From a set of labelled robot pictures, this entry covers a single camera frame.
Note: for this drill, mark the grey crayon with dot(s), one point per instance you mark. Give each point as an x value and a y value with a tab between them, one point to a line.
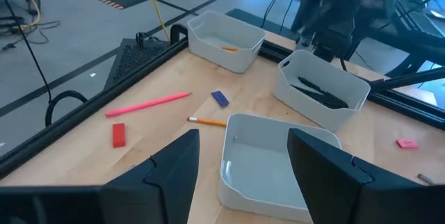
426	178

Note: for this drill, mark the grey plastic bin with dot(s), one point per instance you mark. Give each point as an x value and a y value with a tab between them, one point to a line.
257	172
222	32
302	112

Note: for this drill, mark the black pen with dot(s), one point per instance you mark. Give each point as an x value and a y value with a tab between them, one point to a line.
332	103
313	96
323	92

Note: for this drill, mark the black aluminium table frame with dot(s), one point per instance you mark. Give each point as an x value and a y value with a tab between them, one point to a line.
87	107

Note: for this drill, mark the pink eraser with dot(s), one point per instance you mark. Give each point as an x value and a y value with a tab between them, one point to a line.
407	143

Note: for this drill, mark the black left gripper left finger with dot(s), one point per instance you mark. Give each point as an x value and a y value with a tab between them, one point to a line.
160	189

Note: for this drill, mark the red eraser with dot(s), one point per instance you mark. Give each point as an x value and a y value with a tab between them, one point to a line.
119	135

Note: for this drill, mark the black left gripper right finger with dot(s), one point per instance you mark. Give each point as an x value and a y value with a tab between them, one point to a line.
340	189

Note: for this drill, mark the black perforated panel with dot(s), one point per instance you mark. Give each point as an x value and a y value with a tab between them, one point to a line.
139	60

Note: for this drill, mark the orange pencil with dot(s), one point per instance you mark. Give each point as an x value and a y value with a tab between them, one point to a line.
208	122
229	48

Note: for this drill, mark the long pink crayon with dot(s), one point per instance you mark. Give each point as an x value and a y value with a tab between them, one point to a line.
146	104

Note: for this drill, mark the purple eraser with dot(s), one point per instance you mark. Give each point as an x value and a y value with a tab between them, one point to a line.
220	98

